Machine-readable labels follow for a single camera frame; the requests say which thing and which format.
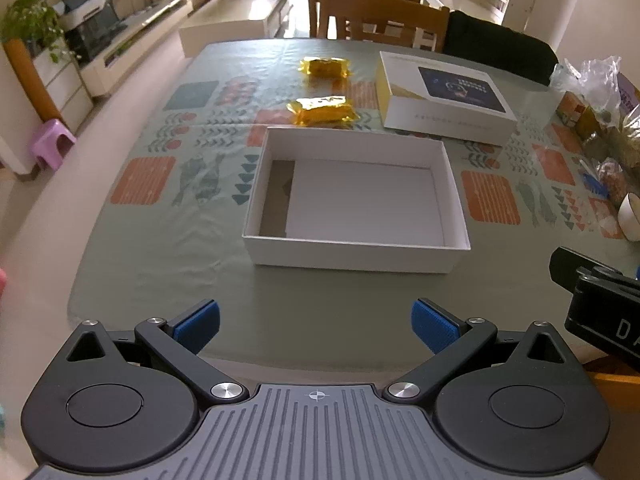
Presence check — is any white coffee table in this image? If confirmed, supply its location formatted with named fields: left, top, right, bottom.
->
left=178, top=0, right=292, bottom=58

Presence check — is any glass desktop over patterned cloth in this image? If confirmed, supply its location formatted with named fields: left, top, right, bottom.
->
left=67, top=37, right=640, bottom=376

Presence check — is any white long television stand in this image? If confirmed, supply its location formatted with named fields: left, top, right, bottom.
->
left=80, top=0, right=194, bottom=98

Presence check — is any white shelf unit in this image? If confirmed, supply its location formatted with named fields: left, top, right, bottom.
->
left=462, top=0, right=562, bottom=43

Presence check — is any white drawer cabinet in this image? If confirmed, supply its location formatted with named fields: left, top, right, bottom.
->
left=30, top=50, right=96, bottom=136

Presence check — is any white printer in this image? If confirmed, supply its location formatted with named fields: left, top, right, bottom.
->
left=59, top=0, right=110, bottom=28

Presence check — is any green potted plant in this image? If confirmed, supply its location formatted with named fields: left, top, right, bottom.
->
left=0, top=0, right=81, bottom=63

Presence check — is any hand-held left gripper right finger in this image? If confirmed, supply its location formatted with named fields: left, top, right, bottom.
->
left=382, top=298, right=576, bottom=406

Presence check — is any bag of peanuts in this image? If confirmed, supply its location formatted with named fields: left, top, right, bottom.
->
left=597, top=157, right=635, bottom=202

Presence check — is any orange carton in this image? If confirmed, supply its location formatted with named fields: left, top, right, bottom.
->
left=556, top=91, right=591, bottom=128

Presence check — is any purple plastic stool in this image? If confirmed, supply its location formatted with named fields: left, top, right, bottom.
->
left=31, top=120, right=78, bottom=171

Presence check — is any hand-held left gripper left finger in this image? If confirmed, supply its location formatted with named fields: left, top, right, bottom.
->
left=65, top=298, right=251, bottom=406

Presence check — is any yellow snack packet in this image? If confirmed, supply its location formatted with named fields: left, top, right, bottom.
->
left=286, top=96, right=362, bottom=128
left=299, top=57, right=352, bottom=80

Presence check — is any blue plastic clip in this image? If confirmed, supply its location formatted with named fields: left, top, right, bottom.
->
left=581, top=170, right=608, bottom=196

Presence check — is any white box lid tablet picture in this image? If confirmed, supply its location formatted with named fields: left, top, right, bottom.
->
left=376, top=51, right=518, bottom=147

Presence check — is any white cardboard box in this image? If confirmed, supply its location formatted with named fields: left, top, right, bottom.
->
left=242, top=126, right=471, bottom=275

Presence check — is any white bowl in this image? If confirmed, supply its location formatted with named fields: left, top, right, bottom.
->
left=617, top=192, right=640, bottom=243

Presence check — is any bag of pale grains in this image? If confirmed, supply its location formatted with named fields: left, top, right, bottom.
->
left=607, top=109, right=640, bottom=176

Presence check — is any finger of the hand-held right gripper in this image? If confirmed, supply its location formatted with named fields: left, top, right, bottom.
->
left=549, top=246, right=597, bottom=292

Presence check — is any purple package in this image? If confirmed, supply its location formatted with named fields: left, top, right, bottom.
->
left=617, top=72, right=640, bottom=111

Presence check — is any black chair cushion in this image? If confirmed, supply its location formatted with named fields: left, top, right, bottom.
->
left=442, top=10, right=559, bottom=87

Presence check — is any clear plastic bag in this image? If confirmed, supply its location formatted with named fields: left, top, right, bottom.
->
left=550, top=56, right=623, bottom=108

